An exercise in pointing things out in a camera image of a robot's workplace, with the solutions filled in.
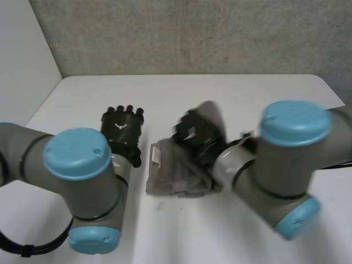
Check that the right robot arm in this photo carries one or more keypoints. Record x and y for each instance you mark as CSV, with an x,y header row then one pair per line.
x,y
277,162

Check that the grey towel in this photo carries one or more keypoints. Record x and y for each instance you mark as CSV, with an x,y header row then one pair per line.
x,y
178,170

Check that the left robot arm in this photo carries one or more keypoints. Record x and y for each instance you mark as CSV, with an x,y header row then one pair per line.
x,y
82,176

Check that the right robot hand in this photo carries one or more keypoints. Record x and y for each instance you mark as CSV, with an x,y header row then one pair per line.
x,y
192,134

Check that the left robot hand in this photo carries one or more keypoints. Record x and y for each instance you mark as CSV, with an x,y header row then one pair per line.
x,y
121,129

